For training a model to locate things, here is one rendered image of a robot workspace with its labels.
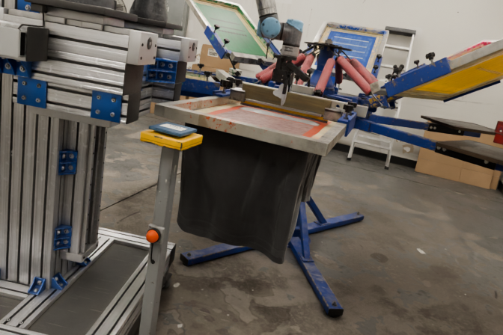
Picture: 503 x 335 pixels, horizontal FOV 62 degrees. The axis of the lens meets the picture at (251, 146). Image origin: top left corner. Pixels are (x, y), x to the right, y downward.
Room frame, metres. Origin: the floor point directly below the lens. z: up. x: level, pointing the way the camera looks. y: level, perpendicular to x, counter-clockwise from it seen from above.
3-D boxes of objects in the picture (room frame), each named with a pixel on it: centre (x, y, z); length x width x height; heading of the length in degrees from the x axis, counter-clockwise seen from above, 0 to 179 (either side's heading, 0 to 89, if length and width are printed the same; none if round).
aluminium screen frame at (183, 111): (1.65, -0.05, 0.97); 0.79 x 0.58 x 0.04; 163
